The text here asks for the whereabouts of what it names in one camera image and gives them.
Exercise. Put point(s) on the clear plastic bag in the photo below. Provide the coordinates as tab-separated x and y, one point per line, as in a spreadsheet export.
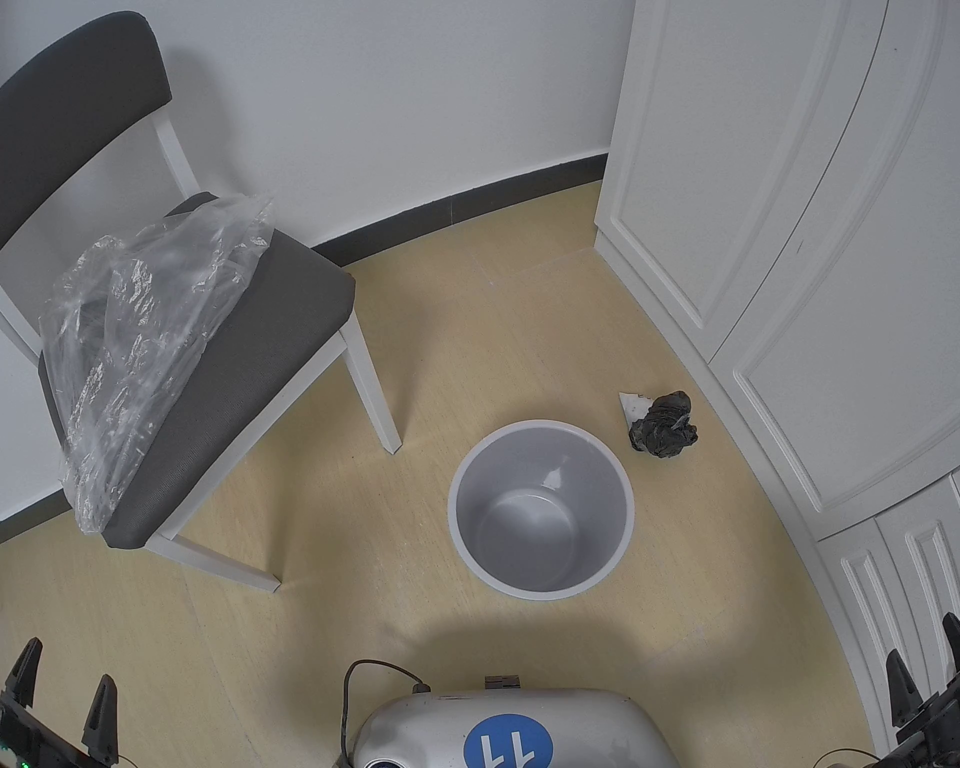
135	337

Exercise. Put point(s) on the white trash bin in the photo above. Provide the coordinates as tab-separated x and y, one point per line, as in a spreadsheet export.
540	525

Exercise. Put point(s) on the black plastic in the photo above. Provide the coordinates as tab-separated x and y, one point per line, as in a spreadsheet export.
664	431

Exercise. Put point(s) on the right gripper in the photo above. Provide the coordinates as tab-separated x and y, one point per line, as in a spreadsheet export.
934	731

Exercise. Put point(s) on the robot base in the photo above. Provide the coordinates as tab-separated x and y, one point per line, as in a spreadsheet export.
450	727

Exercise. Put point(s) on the white wardrobe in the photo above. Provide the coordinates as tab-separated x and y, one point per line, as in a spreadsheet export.
787	225

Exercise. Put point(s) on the grey padded white chair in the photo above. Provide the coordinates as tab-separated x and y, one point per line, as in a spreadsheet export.
262	300

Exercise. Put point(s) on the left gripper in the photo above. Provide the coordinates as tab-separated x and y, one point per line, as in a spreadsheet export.
30	739

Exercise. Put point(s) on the white paper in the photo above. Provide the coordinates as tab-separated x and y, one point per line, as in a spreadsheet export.
634	405

